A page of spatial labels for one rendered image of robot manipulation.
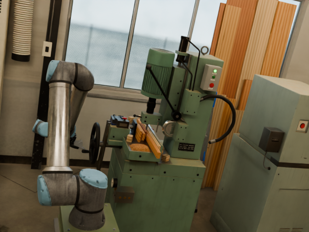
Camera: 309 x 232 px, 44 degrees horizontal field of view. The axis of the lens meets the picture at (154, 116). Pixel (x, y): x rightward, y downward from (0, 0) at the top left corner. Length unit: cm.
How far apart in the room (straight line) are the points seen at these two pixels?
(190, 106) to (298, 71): 245
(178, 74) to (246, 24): 174
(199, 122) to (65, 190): 111
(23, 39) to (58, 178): 182
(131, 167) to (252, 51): 217
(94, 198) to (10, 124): 206
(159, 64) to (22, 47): 145
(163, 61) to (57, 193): 107
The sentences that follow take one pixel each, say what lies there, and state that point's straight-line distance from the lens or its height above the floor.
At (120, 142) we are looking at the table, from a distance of 255.
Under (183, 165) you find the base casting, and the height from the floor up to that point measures 80.
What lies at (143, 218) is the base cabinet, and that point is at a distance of 270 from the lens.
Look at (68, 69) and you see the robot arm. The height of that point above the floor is 138.
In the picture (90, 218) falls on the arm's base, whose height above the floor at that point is 70.
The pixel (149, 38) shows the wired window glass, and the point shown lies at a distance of 389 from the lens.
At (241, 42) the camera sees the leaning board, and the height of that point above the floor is 158.
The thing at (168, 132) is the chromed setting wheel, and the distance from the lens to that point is 254.
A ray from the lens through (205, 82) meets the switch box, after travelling 247.
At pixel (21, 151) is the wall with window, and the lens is 398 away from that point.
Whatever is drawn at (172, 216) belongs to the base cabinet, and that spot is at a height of 40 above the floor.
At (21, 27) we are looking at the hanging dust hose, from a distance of 346.
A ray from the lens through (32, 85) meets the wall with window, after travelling 375.
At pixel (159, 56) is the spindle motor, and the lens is 243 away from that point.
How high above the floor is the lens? 179
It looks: 16 degrees down
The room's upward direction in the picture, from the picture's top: 12 degrees clockwise
